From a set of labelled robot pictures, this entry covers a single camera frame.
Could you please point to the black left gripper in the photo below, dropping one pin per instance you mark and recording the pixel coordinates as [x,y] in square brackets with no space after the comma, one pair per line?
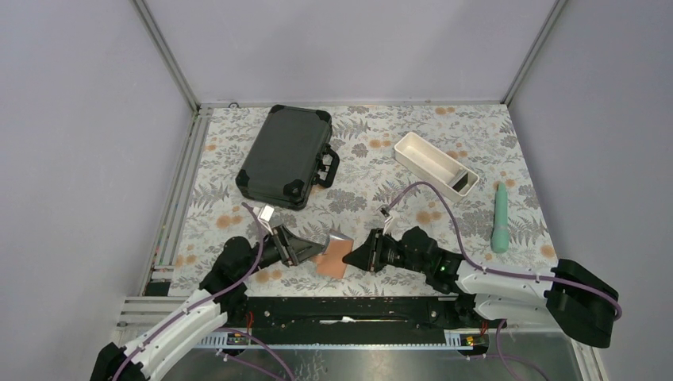
[291,248]

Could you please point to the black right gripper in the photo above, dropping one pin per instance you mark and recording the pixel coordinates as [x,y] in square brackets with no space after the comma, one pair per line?
[370,255]

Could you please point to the white rectangular plastic tray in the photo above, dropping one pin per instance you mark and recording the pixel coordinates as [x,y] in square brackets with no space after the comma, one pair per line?
[434,166]

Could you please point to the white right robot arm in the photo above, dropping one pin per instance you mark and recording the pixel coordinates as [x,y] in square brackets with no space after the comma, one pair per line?
[568,295]

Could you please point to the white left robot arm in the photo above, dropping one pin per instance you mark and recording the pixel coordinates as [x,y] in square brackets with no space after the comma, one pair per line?
[219,298]

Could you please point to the black card in tray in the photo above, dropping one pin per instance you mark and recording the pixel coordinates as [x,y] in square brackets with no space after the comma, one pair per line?
[459,183]

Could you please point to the floral patterned table mat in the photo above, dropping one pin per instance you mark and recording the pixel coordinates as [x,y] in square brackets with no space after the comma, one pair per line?
[479,137]

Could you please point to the black hard carrying case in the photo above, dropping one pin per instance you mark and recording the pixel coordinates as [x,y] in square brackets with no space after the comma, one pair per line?
[291,154]

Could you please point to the mint green cylindrical tube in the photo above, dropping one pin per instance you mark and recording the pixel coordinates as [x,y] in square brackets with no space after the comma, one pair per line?
[500,237]

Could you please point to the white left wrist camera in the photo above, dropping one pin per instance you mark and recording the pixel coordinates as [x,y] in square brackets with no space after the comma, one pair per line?
[265,213]

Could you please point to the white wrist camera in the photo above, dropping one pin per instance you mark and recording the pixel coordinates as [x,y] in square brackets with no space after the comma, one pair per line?
[265,213]
[386,213]

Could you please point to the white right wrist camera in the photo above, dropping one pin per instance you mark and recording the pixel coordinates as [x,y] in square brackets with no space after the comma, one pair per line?
[386,213]

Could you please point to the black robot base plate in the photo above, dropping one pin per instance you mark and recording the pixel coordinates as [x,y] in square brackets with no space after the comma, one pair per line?
[305,315]

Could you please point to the perforated metal cable tray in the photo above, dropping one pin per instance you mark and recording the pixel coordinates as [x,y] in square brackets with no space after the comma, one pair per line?
[433,339]

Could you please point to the aluminium frame rail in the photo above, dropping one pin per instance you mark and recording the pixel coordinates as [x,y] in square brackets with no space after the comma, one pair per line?
[163,252]

